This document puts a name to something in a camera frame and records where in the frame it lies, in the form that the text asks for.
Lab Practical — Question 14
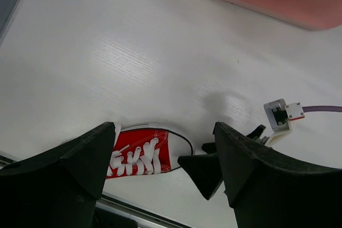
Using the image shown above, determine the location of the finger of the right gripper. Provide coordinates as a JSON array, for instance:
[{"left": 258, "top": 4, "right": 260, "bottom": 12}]
[
  {"left": 201, "top": 124, "right": 266, "bottom": 154},
  {"left": 177, "top": 153, "right": 223, "bottom": 200}
]

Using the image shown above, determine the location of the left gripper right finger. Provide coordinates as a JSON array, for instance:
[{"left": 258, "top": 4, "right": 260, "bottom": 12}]
[{"left": 213, "top": 122, "right": 341, "bottom": 227}]

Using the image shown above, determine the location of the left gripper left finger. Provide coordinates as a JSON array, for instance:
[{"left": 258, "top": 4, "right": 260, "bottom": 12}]
[{"left": 1, "top": 122, "right": 115, "bottom": 227}]

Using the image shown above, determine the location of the red canvas sneaker left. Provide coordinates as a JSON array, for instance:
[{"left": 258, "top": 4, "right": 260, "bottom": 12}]
[{"left": 106, "top": 123, "right": 195, "bottom": 179}]

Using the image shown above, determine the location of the aluminium front rail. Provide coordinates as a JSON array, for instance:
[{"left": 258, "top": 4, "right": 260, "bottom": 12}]
[{"left": 1, "top": 156, "right": 185, "bottom": 227}]

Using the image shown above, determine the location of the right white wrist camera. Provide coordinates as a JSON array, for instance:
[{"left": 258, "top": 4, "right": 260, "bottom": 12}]
[{"left": 263, "top": 98, "right": 305, "bottom": 147}]

